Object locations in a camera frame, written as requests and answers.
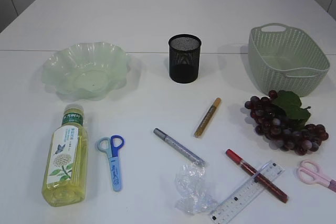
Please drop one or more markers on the gold glitter pen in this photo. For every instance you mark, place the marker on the gold glitter pen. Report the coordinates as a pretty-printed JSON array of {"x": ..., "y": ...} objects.
[{"x": 206, "y": 119}]

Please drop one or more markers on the blue safety scissors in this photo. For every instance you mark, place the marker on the blue safety scissors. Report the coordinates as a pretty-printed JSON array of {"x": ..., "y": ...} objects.
[{"x": 111, "y": 146}]

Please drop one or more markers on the purple grape bunch with leaf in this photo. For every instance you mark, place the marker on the purple grape bunch with leaf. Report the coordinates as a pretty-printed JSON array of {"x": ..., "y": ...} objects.
[{"x": 282, "y": 120}]

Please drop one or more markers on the pink safety scissors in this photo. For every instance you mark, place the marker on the pink safety scissors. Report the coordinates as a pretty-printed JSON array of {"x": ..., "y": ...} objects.
[{"x": 310, "y": 172}]

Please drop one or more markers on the clear plastic ruler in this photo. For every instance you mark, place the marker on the clear plastic ruler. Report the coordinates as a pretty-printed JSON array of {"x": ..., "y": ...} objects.
[{"x": 245, "y": 194}]

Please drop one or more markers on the black mesh pen holder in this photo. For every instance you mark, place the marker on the black mesh pen holder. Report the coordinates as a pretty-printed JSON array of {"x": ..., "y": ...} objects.
[{"x": 184, "y": 56}]

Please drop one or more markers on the green plastic woven basket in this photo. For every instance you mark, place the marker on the green plastic woven basket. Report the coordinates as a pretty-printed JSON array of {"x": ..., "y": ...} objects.
[{"x": 285, "y": 58}]

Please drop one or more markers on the red glitter pen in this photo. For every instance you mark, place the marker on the red glitter pen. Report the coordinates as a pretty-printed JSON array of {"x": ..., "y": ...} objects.
[{"x": 265, "y": 182}]

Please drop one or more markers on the silver glitter pen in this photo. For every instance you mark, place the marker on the silver glitter pen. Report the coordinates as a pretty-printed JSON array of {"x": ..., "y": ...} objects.
[{"x": 192, "y": 157}]

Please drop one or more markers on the clear plastic sheet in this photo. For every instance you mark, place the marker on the clear plastic sheet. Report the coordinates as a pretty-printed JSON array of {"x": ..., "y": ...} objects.
[{"x": 190, "y": 182}]

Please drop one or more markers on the yellow tea bottle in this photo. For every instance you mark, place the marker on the yellow tea bottle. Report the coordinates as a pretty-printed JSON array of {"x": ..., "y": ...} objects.
[{"x": 66, "y": 169}]

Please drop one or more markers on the green wavy glass plate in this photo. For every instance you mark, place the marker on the green wavy glass plate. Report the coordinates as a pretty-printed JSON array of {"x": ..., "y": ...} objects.
[{"x": 86, "y": 70}]

